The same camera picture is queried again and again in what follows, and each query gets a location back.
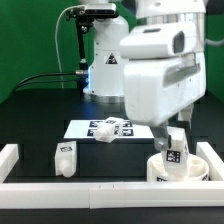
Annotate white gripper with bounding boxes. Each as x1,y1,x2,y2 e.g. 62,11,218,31
120,21,206,151

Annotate white round stool seat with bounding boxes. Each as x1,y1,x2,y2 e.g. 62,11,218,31
147,153,209,182

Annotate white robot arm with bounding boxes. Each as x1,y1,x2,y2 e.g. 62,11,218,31
80,0,218,150

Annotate white marker sheet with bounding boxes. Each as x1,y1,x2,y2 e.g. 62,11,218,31
64,120,153,139

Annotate black cables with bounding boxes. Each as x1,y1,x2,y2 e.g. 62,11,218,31
12,71,88,94

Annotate grey camera cable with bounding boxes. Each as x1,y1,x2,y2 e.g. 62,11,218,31
54,4,81,90

